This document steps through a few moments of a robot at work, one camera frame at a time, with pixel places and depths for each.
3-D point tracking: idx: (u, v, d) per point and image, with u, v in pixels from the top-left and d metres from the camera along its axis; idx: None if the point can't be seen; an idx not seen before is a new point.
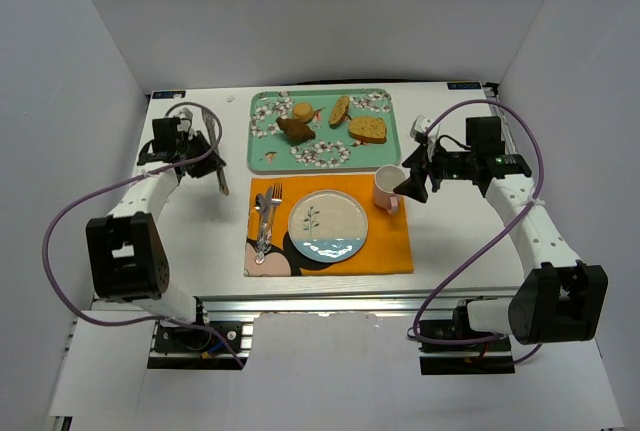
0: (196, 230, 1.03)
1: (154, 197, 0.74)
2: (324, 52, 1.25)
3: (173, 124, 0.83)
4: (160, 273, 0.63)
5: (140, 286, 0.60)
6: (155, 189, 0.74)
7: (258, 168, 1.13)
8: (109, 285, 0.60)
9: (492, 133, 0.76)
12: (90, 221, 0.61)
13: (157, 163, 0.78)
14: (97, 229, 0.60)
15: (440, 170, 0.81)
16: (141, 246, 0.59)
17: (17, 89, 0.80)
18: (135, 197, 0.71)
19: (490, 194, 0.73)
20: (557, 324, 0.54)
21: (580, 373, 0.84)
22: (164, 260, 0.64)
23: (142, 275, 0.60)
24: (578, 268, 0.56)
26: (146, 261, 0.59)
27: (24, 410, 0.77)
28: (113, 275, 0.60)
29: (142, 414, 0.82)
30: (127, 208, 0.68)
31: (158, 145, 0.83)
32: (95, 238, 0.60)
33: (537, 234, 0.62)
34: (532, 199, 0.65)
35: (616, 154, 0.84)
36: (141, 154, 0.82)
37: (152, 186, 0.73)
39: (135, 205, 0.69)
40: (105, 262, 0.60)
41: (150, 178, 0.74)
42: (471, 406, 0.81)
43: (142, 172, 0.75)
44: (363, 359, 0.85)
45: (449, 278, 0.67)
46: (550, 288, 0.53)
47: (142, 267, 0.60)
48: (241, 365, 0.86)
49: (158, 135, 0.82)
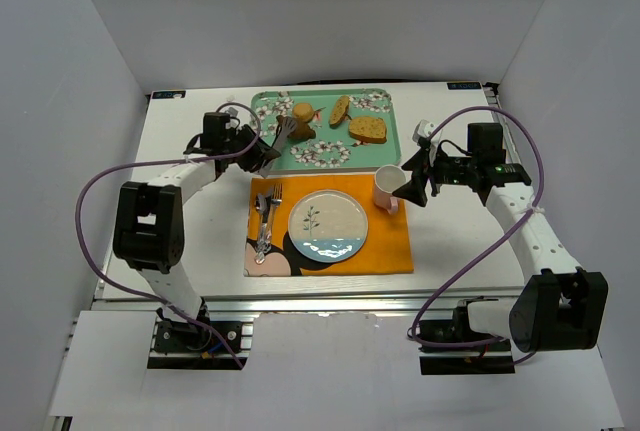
0: (202, 231, 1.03)
1: (188, 179, 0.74)
2: (323, 52, 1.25)
3: (222, 122, 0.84)
4: (174, 248, 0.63)
5: (153, 254, 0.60)
6: (192, 172, 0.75)
7: (272, 168, 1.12)
8: (126, 247, 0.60)
9: (494, 141, 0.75)
12: (125, 183, 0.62)
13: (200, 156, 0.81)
14: (129, 192, 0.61)
15: (441, 175, 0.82)
16: (165, 215, 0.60)
17: (17, 90, 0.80)
18: (171, 174, 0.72)
19: (490, 204, 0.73)
20: (558, 332, 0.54)
21: (580, 373, 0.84)
22: (182, 240, 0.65)
23: (158, 242, 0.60)
24: (579, 275, 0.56)
26: (164, 228, 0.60)
27: (23, 410, 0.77)
28: (132, 236, 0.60)
29: (142, 413, 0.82)
30: (161, 181, 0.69)
31: (204, 142, 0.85)
32: (125, 198, 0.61)
33: (537, 241, 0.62)
34: (532, 207, 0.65)
35: (615, 156, 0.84)
36: (189, 146, 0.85)
37: (190, 170, 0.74)
39: (169, 179, 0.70)
40: (127, 223, 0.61)
41: (189, 164, 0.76)
42: (472, 407, 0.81)
43: (185, 157, 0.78)
44: (363, 358, 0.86)
45: (459, 276, 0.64)
46: (549, 296, 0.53)
47: (159, 235, 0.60)
48: (241, 365, 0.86)
49: (206, 133, 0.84)
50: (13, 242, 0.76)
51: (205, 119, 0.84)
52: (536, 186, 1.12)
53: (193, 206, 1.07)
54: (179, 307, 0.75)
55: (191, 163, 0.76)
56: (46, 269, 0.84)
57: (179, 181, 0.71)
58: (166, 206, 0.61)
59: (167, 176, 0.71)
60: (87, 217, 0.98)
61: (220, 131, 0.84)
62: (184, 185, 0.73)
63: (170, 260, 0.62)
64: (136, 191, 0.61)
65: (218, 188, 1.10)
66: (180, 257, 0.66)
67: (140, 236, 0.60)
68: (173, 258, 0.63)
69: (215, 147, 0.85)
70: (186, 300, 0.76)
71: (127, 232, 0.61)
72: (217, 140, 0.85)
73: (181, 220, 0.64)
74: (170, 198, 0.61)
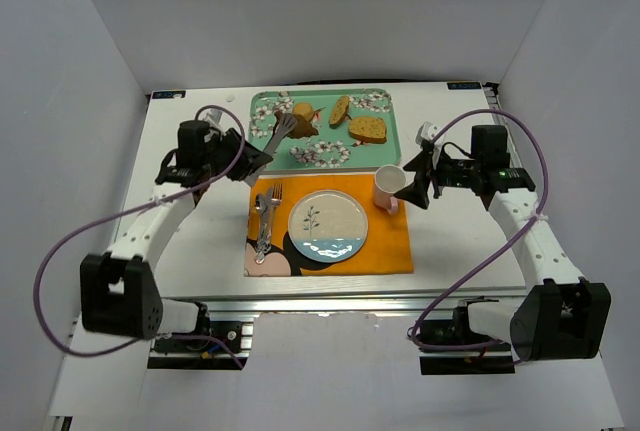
0: (199, 235, 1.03)
1: (160, 230, 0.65)
2: (323, 51, 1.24)
3: (200, 135, 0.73)
4: (152, 319, 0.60)
5: (128, 331, 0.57)
6: (164, 223, 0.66)
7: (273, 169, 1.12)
8: (99, 324, 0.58)
9: (498, 145, 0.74)
12: (85, 258, 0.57)
13: (177, 184, 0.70)
14: (90, 271, 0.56)
15: (444, 178, 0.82)
16: (131, 298, 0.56)
17: (16, 91, 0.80)
18: (139, 231, 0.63)
19: (493, 209, 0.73)
20: (560, 342, 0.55)
21: (579, 373, 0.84)
22: (158, 307, 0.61)
23: (130, 322, 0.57)
24: (581, 286, 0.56)
26: (133, 311, 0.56)
27: (23, 410, 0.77)
28: (104, 313, 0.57)
29: (142, 413, 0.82)
30: (128, 248, 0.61)
31: (180, 159, 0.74)
32: (86, 276, 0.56)
33: (540, 249, 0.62)
34: (535, 214, 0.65)
35: (614, 156, 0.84)
36: (162, 166, 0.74)
37: (160, 219, 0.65)
39: (136, 242, 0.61)
40: (96, 301, 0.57)
41: (161, 209, 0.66)
42: (471, 407, 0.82)
43: (155, 196, 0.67)
44: (363, 358, 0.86)
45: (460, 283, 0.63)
46: (552, 308, 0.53)
47: (130, 316, 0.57)
48: (241, 365, 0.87)
49: (181, 149, 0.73)
50: (12, 243, 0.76)
51: (179, 133, 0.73)
52: (536, 187, 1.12)
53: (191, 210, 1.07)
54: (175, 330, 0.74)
55: (163, 207, 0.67)
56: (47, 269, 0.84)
57: (148, 241, 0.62)
58: (130, 287, 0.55)
59: (133, 236, 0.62)
60: (86, 218, 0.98)
61: (198, 147, 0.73)
62: (156, 240, 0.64)
63: (148, 332, 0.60)
64: (98, 267, 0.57)
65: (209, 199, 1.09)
66: (160, 321, 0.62)
67: (109, 314, 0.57)
68: (150, 330, 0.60)
69: (195, 164, 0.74)
70: (180, 323, 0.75)
71: (96, 309, 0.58)
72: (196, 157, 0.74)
73: (154, 289, 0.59)
74: (134, 278, 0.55)
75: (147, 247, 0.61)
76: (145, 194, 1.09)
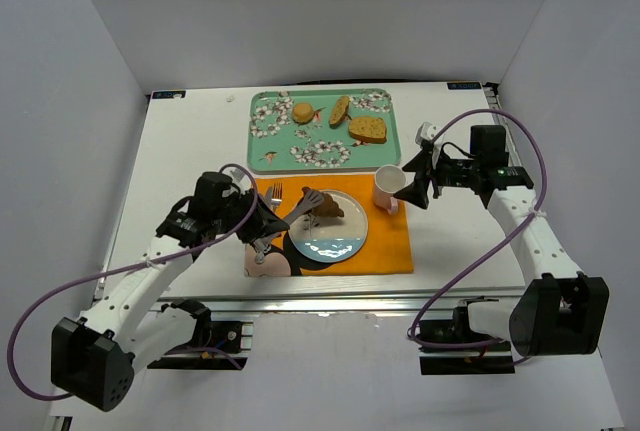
0: None
1: (143, 299, 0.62)
2: (323, 52, 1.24)
3: (218, 190, 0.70)
4: (119, 389, 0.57)
5: (92, 400, 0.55)
6: (149, 289, 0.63)
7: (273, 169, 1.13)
8: (65, 387, 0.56)
9: (497, 144, 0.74)
12: (59, 323, 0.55)
13: (174, 242, 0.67)
14: (61, 338, 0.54)
15: (443, 178, 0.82)
16: (98, 373, 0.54)
17: (16, 90, 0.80)
18: (119, 300, 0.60)
19: (491, 206, 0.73)
20: (559, 337, 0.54)
21: (580, 374, 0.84)
22: (127, 376, 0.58)
23: (94, 394, 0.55)
24: (579, 280, 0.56)
26: (98, 384, 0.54)
27: (24, 410, 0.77)
28: (70, 380, 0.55)
29: (142, 414, 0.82)
30: (104, 318, 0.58)
31: (192, 211, 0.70)
32: (57, 341, 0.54)
33: (538, 245, 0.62)
34: (533, 210, 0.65)
35: (614, 157, 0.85)
36: (172, 211, 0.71)
37: (143, 288, 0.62)
39: (114, 312, 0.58)
40: (63, 366, 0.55)
41: (149, 273, 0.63)
42: (472, 407, 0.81)
43: (146, 257, 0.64)
44: (363, 358, 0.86)
45: (453, 282, 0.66)
46: (549, 302, 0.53)
47: (95, 388, 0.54)
48: (239, 365, 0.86)
49: (196, 201, 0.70)
50: (12, 242, 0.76)
51: (199, 182, 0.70)
52: (536, 188, 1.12)
53: None
54: (173, 344, 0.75)
55: (152, 271, 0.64)
56: (46, 268, 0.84)
57: (126, 314, 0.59)
58: (97, 363, 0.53)
59: (113, 304, 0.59)
60: (86, 218, 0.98)
61: (211, 202, 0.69)
62: (136, 310, 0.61)
63: (113, 401, 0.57)
64: (70, 335, 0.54)
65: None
66: (129, 387, 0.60)
67: (75, 381, 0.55)
68: (113, 400, 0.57)
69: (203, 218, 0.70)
70: (177, 337, 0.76)
71: (64, 373, 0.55)
72: (208, 211, 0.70)
73: (124, 361, 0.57)
74: (101, 357, 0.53)
75: (122, 320, 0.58)
76: (145, 194, 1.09)
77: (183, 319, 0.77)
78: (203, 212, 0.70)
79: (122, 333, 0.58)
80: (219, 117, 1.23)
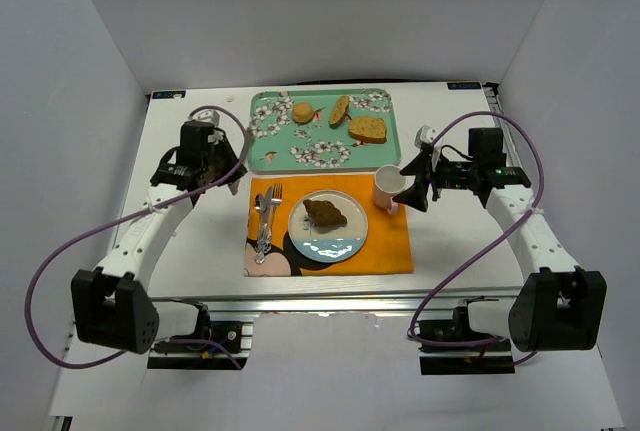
0: (204, 237, 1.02)
1: (154, 242, 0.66)
2: (323, 52, 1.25)
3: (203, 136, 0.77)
4: (145, 332, 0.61)
5: (119, 344, 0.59)
6: (157, 232, 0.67)
7: (273, 169, 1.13)
8: (93, 337, 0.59)
9: (495, 144, 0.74)
12: (77, 274, 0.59)
13: (172, 189, 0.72)
14: (82, 288, 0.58)
15: (443, 180, 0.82)
16: (122, 315, 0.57)
17: (16, 90, 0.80)
18: (131, 245, 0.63)
19: (490, 207, 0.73)
20: (558, 332, 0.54)
21: (580, 374, 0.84)
22: (152, 319, 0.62)
23: (123, 337, 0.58)
24: (577, 275, 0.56)
26: (125, 326, 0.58)
27: (24, 410, 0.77)
28: (97, 327, 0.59)
29: (142, 413, 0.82)
30: (120, 263, 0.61)
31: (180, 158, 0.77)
32: (79, 293, 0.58)
33: (536, 240, 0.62)
34: (531, 207, 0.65)
35: (614, 157, 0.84)
36: (161, 163, 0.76)
37: (152, 231, 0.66)
39: (128, 256, 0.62)
40: (87, 316, 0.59)
41: (154, 218, 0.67)
42: (472, 406, 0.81)
43: (148, 204, 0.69)
44: (362, 358, 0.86)
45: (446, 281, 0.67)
46: (548, 296, 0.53)
47: (123, 332, 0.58)
48: (239, 365, 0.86)
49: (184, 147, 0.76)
50: (13, 242, 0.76)
51: (183, 130, 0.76)
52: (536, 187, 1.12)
53: (198, 213, 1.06)
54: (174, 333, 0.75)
55: (156, 215, 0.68)
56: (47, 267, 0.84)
57: (141, 256, 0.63)
58: (124, 301, 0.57)
59: (126, 250, 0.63)
60: (85, 217, 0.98)
61: (199, 147, 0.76)
62: (149, 252, 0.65)
63: (142, 345, 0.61)
64: (89, 286, 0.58)
65: (216, 195, 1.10)
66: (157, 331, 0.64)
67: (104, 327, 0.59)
68: (145, 343, 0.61)
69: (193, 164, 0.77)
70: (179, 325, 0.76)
71: (89, 325, 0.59)
72: (196, 158, 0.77)
73: (146, 303, 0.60)
74: (126, 296, 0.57)
75: (138, 260, 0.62)
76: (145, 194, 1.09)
77: (185, 307, 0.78)
78: (191, 158, 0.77)
79: (141, 275, 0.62)
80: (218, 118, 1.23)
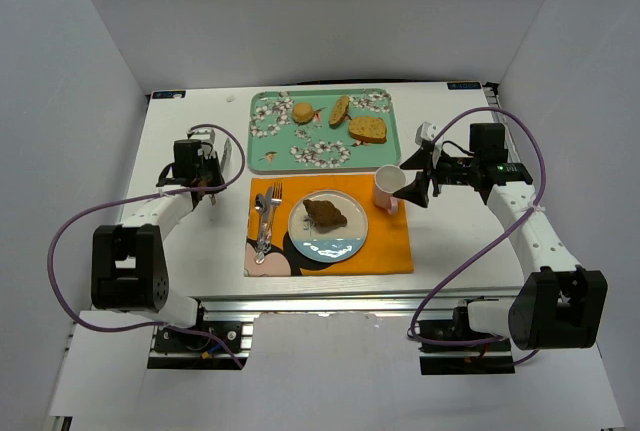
0: (204, 238, 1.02)
1: (166, 215, 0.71)
2: (323, 52, 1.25)
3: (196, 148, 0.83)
4: (159, 290, 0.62)
5: (135, 299, 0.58)
6: (170, 207, 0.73)
7: (273, 169, 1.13)
8: (106, 296, 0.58)
9: (497, 140, 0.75)
12: (98, 227, 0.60)
13: (176, 186, 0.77)
14: (104, 236, 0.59)
15: (444, 177, 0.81)
16: (145, 259, 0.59)
17: (16, 91, 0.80)
18: (147, 211, 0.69)
19: (490, 203, 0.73)
20: (558, 330, 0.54)
21: (580, 374, 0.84)
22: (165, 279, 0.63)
23: (141, 287, 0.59)
24: (577, 274, 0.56)
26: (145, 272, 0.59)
27: (23, 410, 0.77)
28: (113, 282, 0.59)
29: (143, 413, 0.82)
30: (137, 220, 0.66)
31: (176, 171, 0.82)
32: (100, 244, 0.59)
33: (537, 239, 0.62)
34: (532, 206, 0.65)
35: (613, 157, 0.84)
36: (159, 176, 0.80)
37: (166, 204, 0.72)
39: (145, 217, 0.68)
40: (105, 270, 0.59)
41: (167, 196, 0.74)
42: (472, 406, 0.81)
43: (159, 189, 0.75)
44: (362, 358, 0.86)
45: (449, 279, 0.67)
46: (548, 294, 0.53)
47: (142, 279, 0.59)
48: (240, 365, 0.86)
49: (179, 160, 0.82)
50: (12, 241, 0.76)
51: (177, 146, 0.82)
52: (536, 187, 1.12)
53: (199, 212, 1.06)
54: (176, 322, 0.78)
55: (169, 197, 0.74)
56: None
57: (156, 219, 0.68)
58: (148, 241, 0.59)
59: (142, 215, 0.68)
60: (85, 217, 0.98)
61: (193, 158, 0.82)
62: (161, 221, 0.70)
63: (155, 304, 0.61)
64: (111, 236, 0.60)
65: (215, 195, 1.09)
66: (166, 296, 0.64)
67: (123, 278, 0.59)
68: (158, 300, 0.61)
69: (189, 174, 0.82)
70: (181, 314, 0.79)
71: (106, 279, 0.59)
72: (192, 169, 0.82)
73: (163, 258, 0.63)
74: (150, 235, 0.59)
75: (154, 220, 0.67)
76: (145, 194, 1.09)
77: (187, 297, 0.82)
78: (186, 170, 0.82)
79: None
80: (218, 117, 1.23)
